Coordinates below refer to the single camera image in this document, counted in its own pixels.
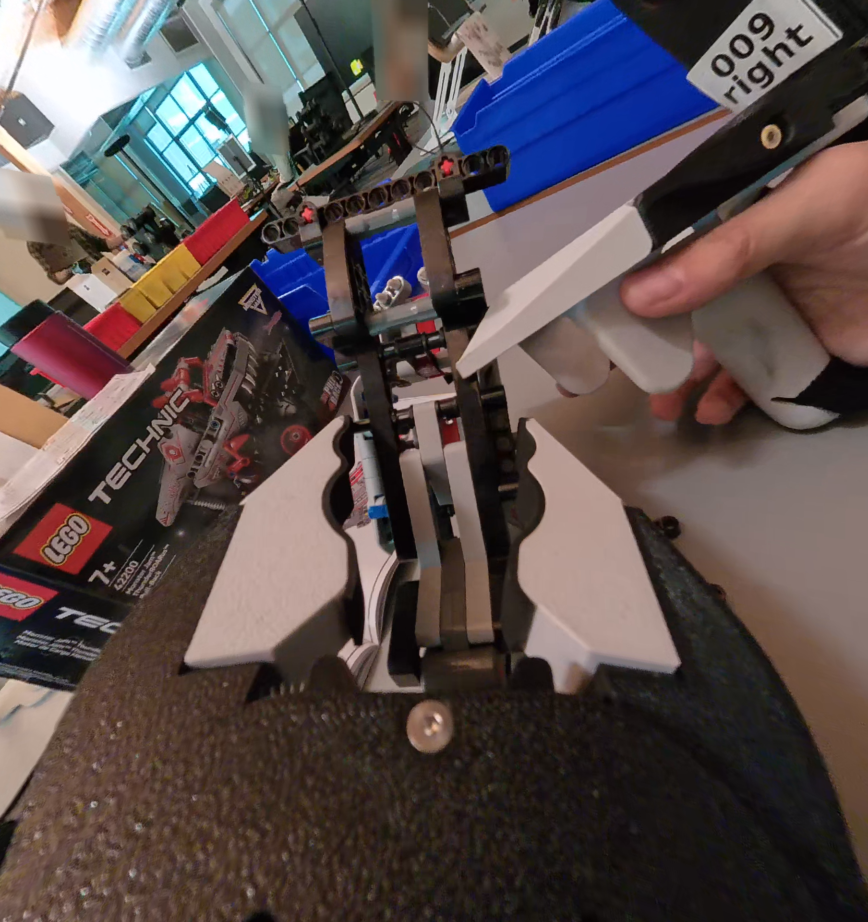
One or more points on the black toy set box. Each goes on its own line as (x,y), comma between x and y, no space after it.
(153,468)

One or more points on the white printed instruction sheet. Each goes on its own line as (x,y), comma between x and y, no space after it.
(2,468)

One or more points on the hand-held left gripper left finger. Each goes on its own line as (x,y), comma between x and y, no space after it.
(275,562)

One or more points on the blue storage bin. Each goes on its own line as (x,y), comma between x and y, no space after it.
(585,93)
(290,281)

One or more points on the red storage bin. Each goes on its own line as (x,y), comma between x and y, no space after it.
(218,227)
(110,328)

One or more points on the grey black toy brick model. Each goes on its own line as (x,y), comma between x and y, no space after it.
(434,252)

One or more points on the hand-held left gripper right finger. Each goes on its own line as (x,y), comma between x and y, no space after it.
(592,569)

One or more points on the yellow storage bin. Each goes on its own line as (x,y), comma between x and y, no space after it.
(164,281)

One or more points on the wooden board on white stand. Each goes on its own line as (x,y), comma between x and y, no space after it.
(470,50)

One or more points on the person's right hand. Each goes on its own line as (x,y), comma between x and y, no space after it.
(837,252)

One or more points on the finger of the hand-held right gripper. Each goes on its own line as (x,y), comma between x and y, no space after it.
(549,302)

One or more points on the magenta container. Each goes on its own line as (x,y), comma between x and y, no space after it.
(67,353)

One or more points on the small black toy brick pin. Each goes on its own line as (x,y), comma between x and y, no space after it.
(669,526)

